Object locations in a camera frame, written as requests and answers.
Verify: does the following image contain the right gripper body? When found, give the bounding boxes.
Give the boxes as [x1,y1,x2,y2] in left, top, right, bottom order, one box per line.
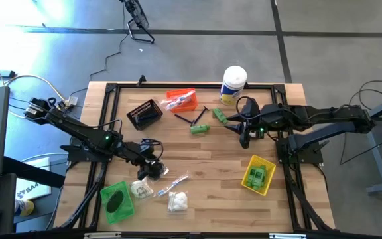
[239,96,273,149]

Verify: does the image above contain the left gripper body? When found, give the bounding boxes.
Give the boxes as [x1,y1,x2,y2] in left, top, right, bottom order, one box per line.
[127,141,160,180]

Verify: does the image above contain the bagged toothbrush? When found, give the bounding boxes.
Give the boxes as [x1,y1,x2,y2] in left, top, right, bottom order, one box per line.
[166,90,197,106]
[156,171,192,197]
[160,94,195,112]
[164,89,195,104]

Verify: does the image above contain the bagged white printed soap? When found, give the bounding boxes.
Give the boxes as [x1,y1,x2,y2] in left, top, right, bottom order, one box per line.
[129,178,155,200]

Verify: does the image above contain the white yellow wipes canister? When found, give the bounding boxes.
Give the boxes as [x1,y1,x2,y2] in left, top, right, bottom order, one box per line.
[219,65,248,107]

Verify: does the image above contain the green plastic basket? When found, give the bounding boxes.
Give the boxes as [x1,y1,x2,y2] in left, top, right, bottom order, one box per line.
[99,180,135,225]

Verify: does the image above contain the orange plastic basket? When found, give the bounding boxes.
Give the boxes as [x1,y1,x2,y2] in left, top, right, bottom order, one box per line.
[164,87,198,113]

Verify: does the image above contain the yellow plastic basket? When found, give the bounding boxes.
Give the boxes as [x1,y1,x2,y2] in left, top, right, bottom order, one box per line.
[241,154,277,197]

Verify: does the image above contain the bagged white cotton balls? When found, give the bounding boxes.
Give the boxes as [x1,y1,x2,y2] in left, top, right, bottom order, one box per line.
[166,190,189,213]

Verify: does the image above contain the black desk beam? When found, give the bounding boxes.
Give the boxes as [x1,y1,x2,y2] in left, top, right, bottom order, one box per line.
[2,155,66,189]

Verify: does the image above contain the white printed box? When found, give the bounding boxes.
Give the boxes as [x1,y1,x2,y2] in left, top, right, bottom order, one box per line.
[14,157,52,201]

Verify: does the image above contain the person's shoe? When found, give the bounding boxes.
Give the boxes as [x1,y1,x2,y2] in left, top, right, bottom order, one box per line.
[14,199,36,218]

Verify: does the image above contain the grey metal table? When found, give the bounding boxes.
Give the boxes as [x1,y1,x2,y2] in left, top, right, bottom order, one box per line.
[345,92,382,196]

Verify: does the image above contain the black floor fan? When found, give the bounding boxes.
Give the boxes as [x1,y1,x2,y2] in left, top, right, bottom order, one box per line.
[119,0,156,44]

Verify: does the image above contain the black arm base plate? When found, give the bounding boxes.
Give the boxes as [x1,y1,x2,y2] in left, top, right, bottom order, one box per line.
[60,143,116,163]
[275,137,325,165]

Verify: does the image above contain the black aluminium table frame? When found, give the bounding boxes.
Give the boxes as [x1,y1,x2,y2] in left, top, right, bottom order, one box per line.
[54,82,337,233]

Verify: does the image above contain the silver frame bracket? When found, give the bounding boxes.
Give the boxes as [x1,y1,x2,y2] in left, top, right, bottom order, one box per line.
[269,233,308,239]
[84,232,122,239]

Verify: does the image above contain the black fan cable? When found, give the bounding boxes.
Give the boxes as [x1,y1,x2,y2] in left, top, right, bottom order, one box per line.
[67,1,129,100]

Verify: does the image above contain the black floor cable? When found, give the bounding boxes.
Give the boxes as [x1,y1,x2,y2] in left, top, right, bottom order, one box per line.
[345,88,382,129]
[358,78,382,110]

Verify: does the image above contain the cream floor cable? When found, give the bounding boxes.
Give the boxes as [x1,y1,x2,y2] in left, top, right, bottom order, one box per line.
[3,74,71,104]

